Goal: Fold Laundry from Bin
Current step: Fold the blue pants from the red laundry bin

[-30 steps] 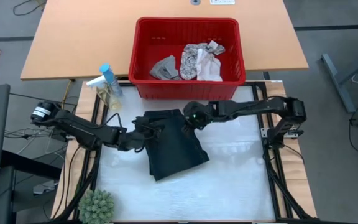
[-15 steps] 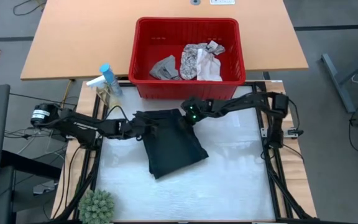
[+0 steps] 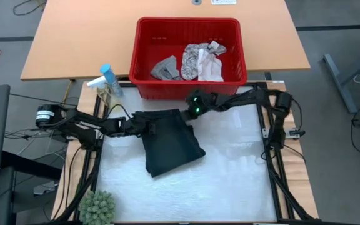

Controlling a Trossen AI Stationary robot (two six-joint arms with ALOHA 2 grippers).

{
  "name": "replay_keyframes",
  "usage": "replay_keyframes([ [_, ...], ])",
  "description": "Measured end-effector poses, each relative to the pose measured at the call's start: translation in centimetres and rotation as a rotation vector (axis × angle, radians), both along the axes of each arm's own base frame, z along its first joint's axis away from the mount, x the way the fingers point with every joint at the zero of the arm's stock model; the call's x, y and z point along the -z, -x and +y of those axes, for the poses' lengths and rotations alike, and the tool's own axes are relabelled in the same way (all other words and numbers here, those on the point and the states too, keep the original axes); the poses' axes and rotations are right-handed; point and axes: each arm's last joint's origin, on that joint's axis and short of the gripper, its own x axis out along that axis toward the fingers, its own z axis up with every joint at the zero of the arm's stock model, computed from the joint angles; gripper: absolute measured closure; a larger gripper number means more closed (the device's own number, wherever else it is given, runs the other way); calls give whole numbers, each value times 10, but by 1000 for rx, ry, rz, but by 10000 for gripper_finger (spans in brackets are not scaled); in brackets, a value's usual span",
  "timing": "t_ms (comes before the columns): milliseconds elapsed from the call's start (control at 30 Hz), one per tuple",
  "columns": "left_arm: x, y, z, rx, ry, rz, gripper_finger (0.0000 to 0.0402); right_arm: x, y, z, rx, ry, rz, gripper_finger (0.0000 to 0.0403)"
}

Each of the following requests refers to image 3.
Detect dark blue denim jeans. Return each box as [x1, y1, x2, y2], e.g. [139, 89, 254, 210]
[132, 108, 206, 178]

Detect white leaf-print garment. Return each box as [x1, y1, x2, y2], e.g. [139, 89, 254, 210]
[181, 40, 228, 81]

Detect small grey cloth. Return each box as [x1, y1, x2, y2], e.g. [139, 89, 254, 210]
[150, 55, 183, 81]

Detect red plastic laundry bin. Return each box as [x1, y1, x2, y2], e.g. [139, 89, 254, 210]
[129, 17, 248, 101]

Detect plain white garment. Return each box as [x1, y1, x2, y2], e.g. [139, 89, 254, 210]
[197, 49, 224, 83]

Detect blue capped bottle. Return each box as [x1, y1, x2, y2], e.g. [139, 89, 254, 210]
[100, 64, 124, 98]

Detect white table mat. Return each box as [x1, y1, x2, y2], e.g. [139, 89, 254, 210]
[95, 86, 278, 223]

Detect green artificial plant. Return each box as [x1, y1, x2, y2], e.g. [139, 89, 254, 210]
[78, 190, 117, 225]

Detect light wooden desk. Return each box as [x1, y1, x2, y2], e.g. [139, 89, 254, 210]
[19, 0, 311, 81]

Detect black side stand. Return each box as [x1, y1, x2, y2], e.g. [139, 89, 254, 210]
[0, 151, 63, 225]

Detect grey metal desk leg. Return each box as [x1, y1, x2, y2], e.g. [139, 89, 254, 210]
[322, 40, 360, 114]

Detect black aluminium table frame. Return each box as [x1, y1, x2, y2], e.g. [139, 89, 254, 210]
[73, 81, 321, 225]

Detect black looped floor cable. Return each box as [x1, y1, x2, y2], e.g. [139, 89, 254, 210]
[12, 0, 48, 16]

